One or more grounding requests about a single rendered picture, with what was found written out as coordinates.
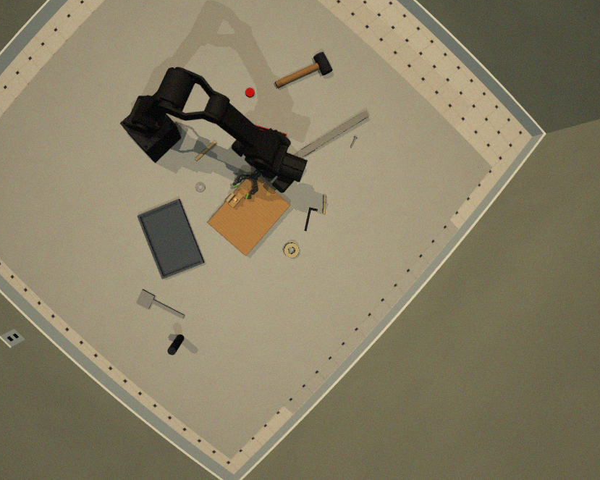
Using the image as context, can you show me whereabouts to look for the tan flat washer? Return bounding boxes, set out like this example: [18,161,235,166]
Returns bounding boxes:
[284,243,299,258]

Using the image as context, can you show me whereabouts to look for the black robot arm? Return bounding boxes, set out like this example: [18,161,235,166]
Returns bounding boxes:
[125,67,308,182]

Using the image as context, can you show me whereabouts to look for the tan cylinder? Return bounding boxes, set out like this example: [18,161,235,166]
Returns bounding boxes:
[195,141,217,161]

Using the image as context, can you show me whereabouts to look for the light wooden board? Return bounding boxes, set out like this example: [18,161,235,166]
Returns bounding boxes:
[208,177,290,256]

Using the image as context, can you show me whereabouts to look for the black-headed mallet with wooden handle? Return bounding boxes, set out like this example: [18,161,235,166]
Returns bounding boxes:
[275,52,333,88]

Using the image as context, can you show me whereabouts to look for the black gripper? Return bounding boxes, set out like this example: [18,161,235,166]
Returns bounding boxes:
[232,140,294,193]

